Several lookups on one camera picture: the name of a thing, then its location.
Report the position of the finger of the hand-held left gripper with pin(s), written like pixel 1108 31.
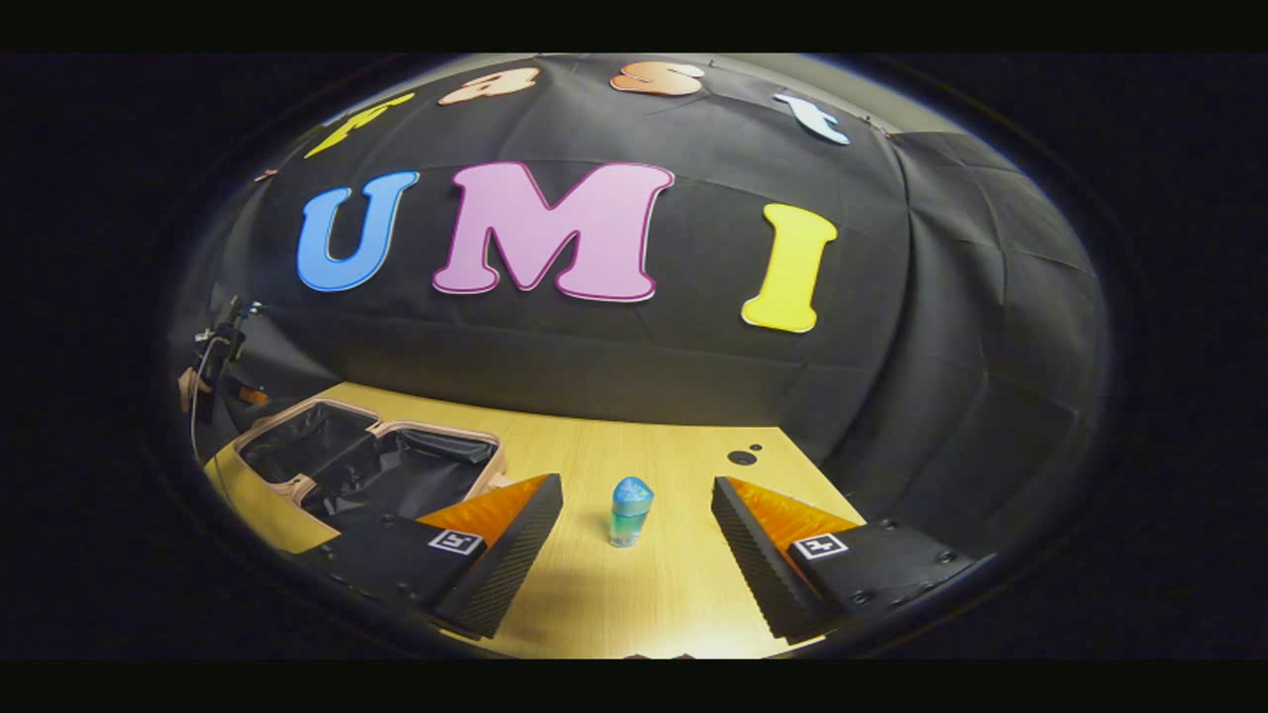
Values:
pixel 253 396

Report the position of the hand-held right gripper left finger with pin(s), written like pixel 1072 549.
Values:
pixel 515 555

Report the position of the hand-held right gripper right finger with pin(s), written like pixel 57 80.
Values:
pixel 758 560

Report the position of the teal skin care bottle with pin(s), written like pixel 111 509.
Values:
pixel 630 515

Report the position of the pale pink suitcase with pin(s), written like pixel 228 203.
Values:
pixel 396 475

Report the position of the black backdrop cloth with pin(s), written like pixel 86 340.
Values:
pixel 693 366

